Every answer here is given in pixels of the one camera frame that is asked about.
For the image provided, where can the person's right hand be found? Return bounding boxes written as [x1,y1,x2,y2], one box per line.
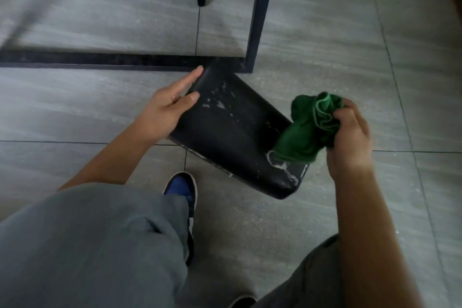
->
[326,98,373,178]

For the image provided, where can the person's left hand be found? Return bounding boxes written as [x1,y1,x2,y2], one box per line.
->
[135,65,205,143]

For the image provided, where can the green cleaning cloth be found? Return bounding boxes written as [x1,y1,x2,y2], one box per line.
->
[272,91,346,165]

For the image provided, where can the black plastic waste bin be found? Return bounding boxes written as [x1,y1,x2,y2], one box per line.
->
[168,59,311,200]

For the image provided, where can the person's right forearm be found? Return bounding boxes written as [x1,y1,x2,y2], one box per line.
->
[334,168,424,308]

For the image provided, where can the person's left forearm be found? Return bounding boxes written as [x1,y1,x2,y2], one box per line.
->
[57,118,156,193]

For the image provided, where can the blue and black shoe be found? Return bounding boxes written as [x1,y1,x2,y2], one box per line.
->
[163,171,198,267]
[228,295,258,308]

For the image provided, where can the thick black table leg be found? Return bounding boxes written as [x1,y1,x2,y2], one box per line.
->
[245,0,281,74]

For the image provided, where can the grey trousers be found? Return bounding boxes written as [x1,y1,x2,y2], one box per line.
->
[0,183,344,308]

